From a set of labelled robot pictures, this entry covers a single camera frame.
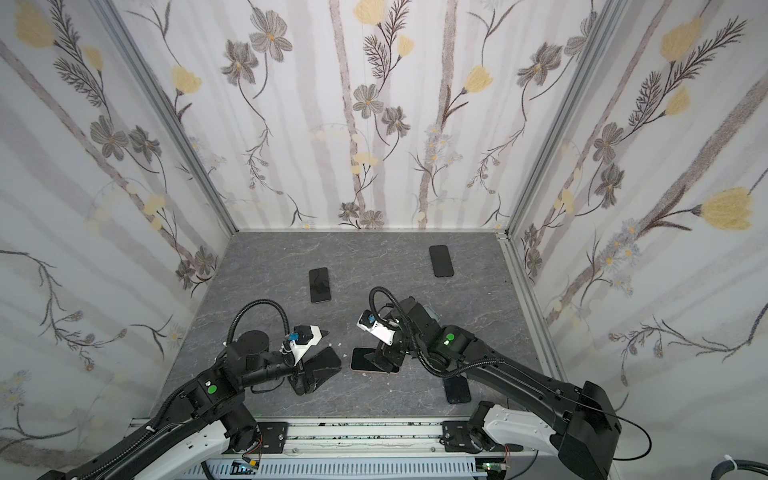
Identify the purple-edged black phone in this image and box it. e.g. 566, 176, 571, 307
350, 347, 400, 374

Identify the black phone case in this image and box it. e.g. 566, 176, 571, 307
429, 245, 455, 278
289, 347, 342, 396

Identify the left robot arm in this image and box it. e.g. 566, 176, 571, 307
41, 326, 342, 479

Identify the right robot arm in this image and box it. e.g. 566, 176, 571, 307
356, 297, 622, 479

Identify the light green phone case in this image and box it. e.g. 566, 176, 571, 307
420, 305, 438, 322

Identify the black phone case front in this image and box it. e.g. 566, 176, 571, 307
289, 347, 342, 396

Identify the black phone right front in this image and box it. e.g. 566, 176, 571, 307
443, 376, 472, 405

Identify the small dark phone left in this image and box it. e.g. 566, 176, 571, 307
308, 267, 332, 303

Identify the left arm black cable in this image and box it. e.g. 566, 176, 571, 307
226, 298, 292, 349

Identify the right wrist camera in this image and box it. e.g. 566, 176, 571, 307
356, 310, 396, 346

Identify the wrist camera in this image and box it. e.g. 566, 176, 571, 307
356, 310, 396, 346
281, 325, 328, 366

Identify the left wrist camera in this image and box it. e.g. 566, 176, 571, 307
281, 325, 328, 366

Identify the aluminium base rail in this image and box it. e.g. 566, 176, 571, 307
128, 416, 607, 460

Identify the white vented cable duct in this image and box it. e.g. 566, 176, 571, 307
173, 457, 487, 479

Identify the aluminium corner frame post left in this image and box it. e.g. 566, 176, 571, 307
89, 0, 238, 236

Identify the aluminium corner frame post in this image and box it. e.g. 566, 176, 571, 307
504, 0, 629, 236
89, 0, 238, 236

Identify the aluminium corner frame post right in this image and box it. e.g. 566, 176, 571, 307
504, 0, 629, 236

